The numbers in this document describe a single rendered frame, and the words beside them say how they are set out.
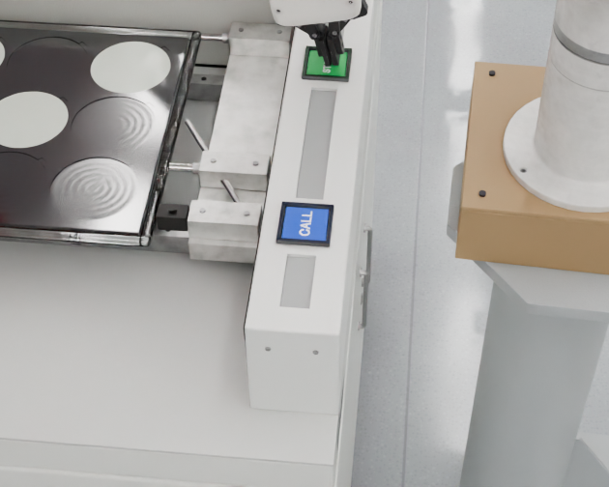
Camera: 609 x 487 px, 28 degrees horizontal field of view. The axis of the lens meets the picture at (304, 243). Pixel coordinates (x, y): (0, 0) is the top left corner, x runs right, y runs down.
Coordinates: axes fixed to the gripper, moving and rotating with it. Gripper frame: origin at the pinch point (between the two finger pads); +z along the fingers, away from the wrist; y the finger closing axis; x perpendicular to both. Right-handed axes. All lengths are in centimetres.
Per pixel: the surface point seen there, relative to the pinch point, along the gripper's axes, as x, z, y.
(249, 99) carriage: 2.2, 8.8, -12.4
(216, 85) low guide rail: 8.0, 10.7, -18.3
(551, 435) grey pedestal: -15, 62, 21
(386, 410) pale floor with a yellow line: 16, 99, -11
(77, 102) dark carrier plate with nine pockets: -2.6, 2.5, -32.1
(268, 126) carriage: -2.5, 9.4, -9.5
